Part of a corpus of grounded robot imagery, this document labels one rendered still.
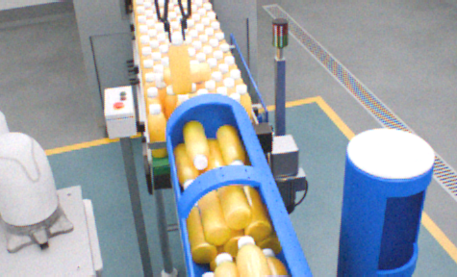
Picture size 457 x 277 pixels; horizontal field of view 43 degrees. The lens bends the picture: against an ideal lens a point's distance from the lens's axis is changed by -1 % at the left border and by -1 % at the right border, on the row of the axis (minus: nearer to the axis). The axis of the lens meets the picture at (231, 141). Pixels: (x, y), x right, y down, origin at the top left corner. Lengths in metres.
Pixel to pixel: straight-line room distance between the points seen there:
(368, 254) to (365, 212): 0.18
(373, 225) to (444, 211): 1.47
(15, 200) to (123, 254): 1.62
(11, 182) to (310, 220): 2.02
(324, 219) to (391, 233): 0.95
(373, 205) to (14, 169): 1.09
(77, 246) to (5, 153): 0.31
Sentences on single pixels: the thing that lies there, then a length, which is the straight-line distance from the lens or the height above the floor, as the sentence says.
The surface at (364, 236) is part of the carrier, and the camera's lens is 2.04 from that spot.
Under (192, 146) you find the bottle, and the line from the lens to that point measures 1.80.
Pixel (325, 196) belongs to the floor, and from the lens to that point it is 3.42.
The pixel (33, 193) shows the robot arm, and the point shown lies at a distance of 1.59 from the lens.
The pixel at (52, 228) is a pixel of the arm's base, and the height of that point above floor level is 1.10.
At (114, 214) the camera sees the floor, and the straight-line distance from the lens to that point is 3.40.
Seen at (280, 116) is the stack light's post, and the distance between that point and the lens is 2.52.
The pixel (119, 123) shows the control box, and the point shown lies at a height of 1.06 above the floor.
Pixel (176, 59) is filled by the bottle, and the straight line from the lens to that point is 1.96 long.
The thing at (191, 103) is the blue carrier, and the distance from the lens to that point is 1.86.
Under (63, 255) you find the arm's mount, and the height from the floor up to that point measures 1.07.
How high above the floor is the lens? 2.14
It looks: 34 degrees down
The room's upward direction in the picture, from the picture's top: 3 degrees counter-clockwise
